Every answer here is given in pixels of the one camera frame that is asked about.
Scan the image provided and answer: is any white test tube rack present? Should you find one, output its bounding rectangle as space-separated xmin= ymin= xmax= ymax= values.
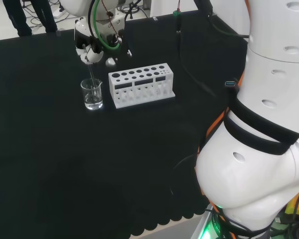
xmin=108 ymin=62 xmax=176 ymax=110

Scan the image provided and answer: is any thick black cable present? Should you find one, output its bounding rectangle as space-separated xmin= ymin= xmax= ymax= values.
xmin=193 ymin=0 xmax=250 ymax=40

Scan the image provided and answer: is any black bench cloth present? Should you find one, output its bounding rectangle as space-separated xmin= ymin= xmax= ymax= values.
xmin=0 ymin=13 xmax=250 ymax=239

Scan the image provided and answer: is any red twisted wire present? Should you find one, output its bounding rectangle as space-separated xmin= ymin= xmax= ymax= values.
xmin=100 ymin=0 xmax=123 ymax=42

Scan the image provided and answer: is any person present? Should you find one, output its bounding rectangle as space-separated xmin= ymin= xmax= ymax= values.
xmin=2 ymin=0 xmax=58 ymax=37

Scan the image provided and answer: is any clear glass rod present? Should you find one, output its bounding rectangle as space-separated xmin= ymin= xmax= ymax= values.
xmin=82 ymin=44 xmax=98 ymax=101

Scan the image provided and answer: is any black cable with green connector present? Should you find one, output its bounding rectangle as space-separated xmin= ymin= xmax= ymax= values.
xmin=172 ymin=0 xmax=218 ymax=98

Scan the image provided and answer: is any clear glass beaker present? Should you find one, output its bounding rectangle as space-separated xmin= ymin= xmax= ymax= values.
xmin=80 ymin=78 xmax=104 ymax=111

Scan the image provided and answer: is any orange cable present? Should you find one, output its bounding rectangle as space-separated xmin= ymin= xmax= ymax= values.
xmin=197 ymin=71 xmax=245 ymax=197

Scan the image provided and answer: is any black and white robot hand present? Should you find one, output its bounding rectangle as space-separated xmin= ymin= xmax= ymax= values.
xmin=74 ymin=16 xmax=135 ymax=68

